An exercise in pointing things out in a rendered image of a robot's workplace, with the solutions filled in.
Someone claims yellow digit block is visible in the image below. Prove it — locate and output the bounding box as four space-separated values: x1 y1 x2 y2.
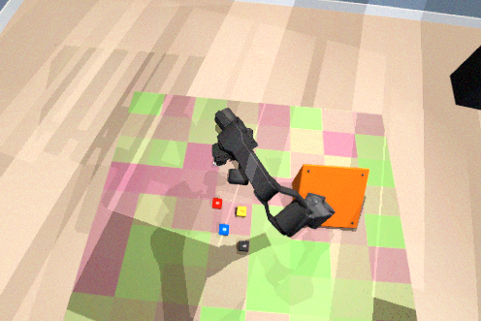
237 207 246 217

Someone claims blue block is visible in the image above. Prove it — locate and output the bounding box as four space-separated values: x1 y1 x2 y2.
219 225 229 235

